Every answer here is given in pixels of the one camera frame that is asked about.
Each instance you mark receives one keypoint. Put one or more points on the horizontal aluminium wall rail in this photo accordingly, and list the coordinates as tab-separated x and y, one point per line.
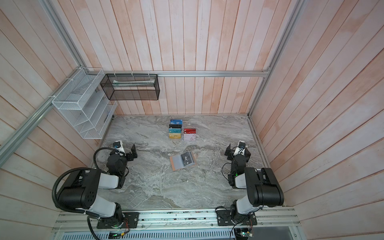
166	74

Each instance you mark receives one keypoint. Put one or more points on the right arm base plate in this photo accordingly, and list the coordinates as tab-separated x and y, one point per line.
232	218

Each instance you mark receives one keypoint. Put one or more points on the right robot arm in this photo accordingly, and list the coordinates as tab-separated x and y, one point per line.
263	189

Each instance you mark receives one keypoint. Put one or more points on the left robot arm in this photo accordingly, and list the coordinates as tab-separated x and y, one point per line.
76	190

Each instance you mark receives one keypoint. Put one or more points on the dark card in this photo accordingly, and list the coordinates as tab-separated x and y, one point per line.
187	159

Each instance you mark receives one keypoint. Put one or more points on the aluminium front rail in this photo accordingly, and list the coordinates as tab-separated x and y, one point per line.
177	219

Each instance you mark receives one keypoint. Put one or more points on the yellow VIP card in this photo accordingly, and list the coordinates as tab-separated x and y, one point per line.
175	135

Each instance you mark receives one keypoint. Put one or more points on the blue card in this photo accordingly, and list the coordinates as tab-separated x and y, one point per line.
176	122

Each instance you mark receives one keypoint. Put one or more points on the black mesh basket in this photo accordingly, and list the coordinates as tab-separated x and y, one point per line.
131	87

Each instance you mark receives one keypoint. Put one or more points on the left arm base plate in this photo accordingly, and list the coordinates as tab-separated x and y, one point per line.
124	220

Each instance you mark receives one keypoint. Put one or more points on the left aluminium wall rail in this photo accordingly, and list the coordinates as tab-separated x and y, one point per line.
15	140

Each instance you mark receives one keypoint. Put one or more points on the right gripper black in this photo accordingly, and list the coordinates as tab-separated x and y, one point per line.
230	152

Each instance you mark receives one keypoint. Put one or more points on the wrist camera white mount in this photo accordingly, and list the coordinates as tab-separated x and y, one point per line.
240	149
118	145

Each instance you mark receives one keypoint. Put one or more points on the white wire mesh shelf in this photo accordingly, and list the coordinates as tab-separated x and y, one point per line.
84	104

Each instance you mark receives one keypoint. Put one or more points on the black card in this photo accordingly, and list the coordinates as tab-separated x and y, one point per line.
172	126

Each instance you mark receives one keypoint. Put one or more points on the teal VIP card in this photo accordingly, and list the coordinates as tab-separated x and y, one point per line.
175	130

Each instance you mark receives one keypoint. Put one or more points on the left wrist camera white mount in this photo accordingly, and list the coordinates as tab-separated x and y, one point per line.
118	145

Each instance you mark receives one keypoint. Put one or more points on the white pink card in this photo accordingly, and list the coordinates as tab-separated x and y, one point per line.
189	137

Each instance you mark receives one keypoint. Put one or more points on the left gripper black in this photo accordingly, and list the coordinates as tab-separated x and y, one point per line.
133	152

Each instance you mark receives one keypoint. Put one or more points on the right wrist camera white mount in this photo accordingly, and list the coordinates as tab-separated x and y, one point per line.
240	149

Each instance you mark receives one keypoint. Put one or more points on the red card on stand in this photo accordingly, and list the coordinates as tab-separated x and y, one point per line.
190	131

